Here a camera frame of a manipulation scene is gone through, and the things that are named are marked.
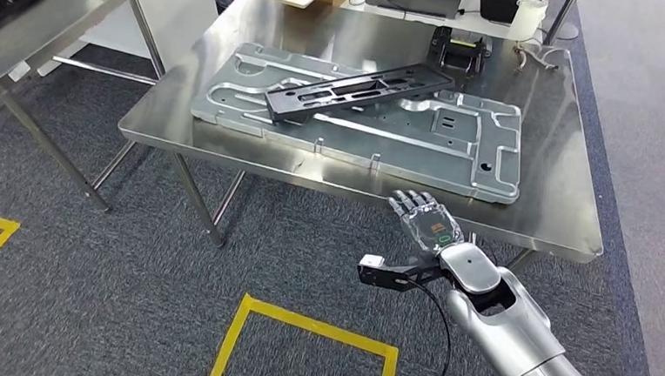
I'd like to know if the black camera cable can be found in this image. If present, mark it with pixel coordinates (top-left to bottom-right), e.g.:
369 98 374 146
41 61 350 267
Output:
404 279 458 376

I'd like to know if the metal hand tool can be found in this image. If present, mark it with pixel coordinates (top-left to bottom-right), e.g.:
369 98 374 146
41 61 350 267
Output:
512 44 561 75

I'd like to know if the small black yellow-labelled device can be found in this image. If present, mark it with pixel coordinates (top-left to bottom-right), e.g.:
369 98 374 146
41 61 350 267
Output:
426 25 494 77

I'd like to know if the black box device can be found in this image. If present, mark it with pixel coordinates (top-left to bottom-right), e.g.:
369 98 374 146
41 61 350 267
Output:
478 0 534 26

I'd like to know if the white plastic bottle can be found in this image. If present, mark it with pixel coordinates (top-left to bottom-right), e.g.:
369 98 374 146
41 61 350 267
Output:
506 0 550 45

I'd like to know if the stainless steel workbench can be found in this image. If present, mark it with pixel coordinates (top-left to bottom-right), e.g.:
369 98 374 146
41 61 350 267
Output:
111 0 619 272
0 0 172 218

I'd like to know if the black label printer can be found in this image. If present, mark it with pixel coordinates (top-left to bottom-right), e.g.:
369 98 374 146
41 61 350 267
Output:
363 0 466 21

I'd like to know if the machined aluminium fixture plate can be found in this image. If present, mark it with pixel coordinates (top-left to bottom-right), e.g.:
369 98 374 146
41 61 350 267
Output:
185 39 529 206

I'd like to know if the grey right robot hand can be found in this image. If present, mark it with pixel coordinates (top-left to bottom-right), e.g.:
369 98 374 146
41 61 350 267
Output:
385 188 469 256

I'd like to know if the white table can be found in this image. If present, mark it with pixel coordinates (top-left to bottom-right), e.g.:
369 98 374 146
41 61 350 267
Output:
341 0 582 47

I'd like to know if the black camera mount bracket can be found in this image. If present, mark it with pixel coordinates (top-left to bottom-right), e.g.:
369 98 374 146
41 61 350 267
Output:
356 256 446 294

